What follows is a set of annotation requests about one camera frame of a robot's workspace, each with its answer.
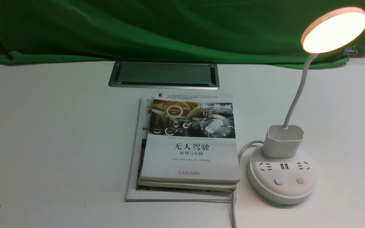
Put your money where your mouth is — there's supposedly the white desk lamp with sockets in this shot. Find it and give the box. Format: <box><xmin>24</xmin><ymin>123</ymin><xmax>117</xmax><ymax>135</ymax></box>
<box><xmin>242</xmin><ymin>6</ymin><xmax>365</xmax><ymax>205</ymax></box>

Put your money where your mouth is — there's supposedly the white self-driving book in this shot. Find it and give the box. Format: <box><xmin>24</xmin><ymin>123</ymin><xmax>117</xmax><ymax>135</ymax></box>
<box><xmin>140</xmin><ymin>91</ymin><xmax>240</xmax><ymax>184</ymax></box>

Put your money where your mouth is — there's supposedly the middle white book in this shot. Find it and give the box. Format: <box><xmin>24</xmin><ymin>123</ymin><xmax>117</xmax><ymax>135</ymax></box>
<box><xmin>138</xmin><ymin>101</ymin><xmax>237</xmax><ymax>191</ymax></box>

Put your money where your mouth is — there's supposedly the bottom large white book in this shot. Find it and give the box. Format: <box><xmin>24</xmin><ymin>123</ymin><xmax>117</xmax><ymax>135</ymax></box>
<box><xmin>125</xmin><ymin>95</ymin><xmax>232</xmax><ymax>204</ymax></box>

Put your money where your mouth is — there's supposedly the green backdrop cloth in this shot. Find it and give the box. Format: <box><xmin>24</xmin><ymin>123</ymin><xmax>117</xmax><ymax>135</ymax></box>
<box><xmin>0</xmin><ymin>0</ymin><xmax>365</xmax><ymax>69</ymax></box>

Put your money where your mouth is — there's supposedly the blue binder clip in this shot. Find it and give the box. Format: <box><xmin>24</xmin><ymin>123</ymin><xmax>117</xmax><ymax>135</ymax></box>
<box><xmin>342</xmin><ymin>46</ymin><xmax>358</xmax><ymax>58</ymax></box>

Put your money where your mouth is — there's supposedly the metal desk cable hatch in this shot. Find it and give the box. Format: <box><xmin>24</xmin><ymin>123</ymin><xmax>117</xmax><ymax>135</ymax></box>
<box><xmin>108</xmin><ymin>61</ymin><xmax>220</xmax><ymax>90</ymax></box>

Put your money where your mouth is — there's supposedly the white lamp power cable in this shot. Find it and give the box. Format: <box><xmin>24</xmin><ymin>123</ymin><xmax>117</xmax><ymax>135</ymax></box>
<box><xmin>231</xmin><ymin>140</ymin><xmax>264</xmax><ymax>228</ymax></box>

